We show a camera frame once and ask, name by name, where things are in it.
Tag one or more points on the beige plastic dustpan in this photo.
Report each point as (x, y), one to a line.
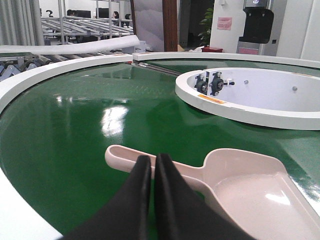
(253, 192)

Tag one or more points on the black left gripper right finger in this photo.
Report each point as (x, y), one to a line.
(181, 214)

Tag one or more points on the green potted plant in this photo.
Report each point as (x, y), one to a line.
(206, 22)

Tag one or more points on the grey roller conveyor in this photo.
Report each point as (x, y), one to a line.
(15, 63)

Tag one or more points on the red box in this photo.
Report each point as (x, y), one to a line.
(208, 49)

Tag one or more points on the white foam roll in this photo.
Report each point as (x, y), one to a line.
(77, 48)

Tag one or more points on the black bearing block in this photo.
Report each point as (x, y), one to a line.
(201, 84)
(218, 83)

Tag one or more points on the brown wooden pillar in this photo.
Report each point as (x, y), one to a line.
(170, 25)

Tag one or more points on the pink wall notice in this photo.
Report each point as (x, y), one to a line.
(224, 23)

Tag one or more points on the white guard rail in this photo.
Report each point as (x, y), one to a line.
(226, 56)
(11, 87)

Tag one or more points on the green conveyor belt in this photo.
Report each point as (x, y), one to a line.
(53, 138)

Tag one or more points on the white outer guard rail right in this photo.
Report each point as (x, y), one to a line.
(226, 56)

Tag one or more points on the left black bearing block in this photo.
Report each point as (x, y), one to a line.
(201, 84)

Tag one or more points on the black water dispenser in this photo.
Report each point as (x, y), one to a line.
(257, 28)

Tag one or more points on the right black bearing block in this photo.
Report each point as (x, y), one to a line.
(218, 83)

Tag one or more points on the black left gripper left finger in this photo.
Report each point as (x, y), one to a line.
(125, 216)

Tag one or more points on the metal flow rack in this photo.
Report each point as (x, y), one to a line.
(78, 21)

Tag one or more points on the white outer guard rail left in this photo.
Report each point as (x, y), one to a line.
(11, 87)

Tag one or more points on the chrome transfer rollers rear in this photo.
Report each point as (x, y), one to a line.
(156, 68)

